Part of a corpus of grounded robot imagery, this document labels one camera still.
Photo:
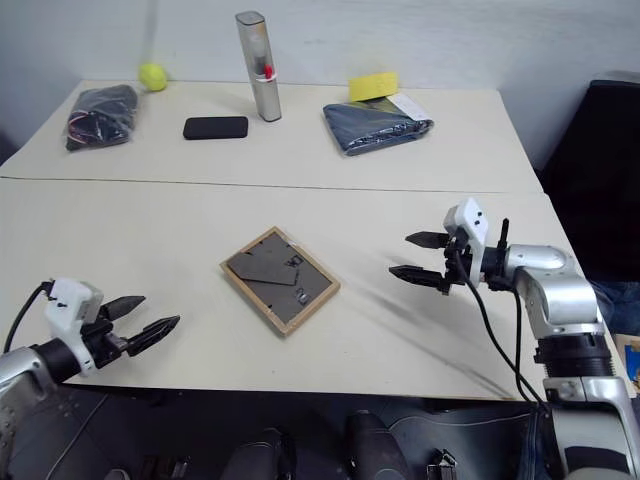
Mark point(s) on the dark rounded shape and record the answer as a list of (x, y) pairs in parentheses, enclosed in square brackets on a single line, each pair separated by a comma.
[(262, 457), (372, 445)]

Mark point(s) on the wooden picture frame face-down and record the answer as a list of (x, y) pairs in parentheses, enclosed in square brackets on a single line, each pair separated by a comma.
[(272, 272)]

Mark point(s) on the black oblong case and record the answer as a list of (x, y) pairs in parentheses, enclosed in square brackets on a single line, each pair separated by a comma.
[(215, 128)]

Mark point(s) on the folded dark blue cloth pack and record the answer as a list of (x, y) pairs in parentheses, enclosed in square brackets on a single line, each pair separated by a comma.
[(370, 127)]

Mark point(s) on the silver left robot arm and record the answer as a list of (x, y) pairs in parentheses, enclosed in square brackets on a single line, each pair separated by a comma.
[(20, 367)]

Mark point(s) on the yellow sponge block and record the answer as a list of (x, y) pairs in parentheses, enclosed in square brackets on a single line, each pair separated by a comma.
[(372, 86)]

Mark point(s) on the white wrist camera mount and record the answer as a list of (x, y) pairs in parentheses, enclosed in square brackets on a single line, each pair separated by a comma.
[(65, 305), (472, 220)]

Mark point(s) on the tall silver box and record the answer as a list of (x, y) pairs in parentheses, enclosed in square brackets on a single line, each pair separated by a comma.
[(262, 95)]

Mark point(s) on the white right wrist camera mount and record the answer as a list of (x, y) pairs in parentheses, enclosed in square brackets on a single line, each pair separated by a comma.
[(472, 220)]

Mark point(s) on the yellow-green ball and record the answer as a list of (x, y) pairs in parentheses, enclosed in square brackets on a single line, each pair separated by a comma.
[(152, 77)]

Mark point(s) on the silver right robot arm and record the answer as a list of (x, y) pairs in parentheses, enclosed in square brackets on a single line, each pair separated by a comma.
[(562, 300)]

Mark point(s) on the blue denim cloth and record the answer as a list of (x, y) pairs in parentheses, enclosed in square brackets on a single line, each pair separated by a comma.
[(620, 307)]

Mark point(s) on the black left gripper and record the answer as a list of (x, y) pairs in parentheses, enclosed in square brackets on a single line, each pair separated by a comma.
[(102, 342)]

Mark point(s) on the black chair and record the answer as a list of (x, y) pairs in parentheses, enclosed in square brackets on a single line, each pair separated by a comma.
[(595, 175)]

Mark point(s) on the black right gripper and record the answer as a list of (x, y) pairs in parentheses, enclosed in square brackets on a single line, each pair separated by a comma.
[(456, 272)]

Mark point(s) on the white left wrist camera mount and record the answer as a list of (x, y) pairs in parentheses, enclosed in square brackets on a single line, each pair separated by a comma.
[(65, 305)]

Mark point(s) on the black cloth in plastic bag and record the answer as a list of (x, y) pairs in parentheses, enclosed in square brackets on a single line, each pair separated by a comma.
[(102, 117)]

